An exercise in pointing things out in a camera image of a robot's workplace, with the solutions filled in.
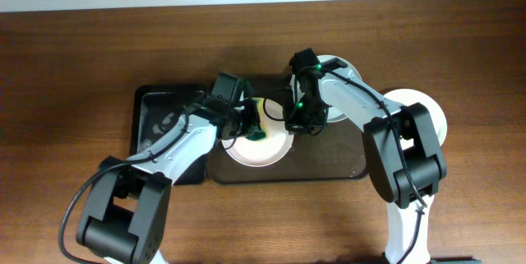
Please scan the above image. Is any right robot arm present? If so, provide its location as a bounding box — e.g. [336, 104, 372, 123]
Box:
[284, 48, 447, 263]

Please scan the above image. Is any right black cable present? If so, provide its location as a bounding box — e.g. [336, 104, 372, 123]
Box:
[262, 66, 428, 264]

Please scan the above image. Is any small black tray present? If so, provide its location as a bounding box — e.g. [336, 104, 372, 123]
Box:
[130, 85, 215, 186]

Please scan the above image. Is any left black cable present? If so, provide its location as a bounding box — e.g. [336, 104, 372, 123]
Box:
[58, 103, 194, 264]

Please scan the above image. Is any white plate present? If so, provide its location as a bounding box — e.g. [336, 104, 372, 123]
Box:
[385, 89, 447, 146]
[221, 98, 293, 168]

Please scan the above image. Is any pale green plate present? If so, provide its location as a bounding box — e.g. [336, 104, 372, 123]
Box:
[289, 51, 362, 123]

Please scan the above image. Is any green and yellow sponge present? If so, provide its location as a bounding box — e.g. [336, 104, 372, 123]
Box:
[246, 98, 266, 141]

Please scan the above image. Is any brown plastic serving tray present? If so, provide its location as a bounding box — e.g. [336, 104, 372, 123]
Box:
[206, 73, 370, 185]

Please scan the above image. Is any black cable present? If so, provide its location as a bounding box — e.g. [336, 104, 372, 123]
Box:
[262, 66, 428, 264]
[58, 103, 194, 264]

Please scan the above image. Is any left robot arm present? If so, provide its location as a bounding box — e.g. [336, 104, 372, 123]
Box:
[76, 73, 261, 263]

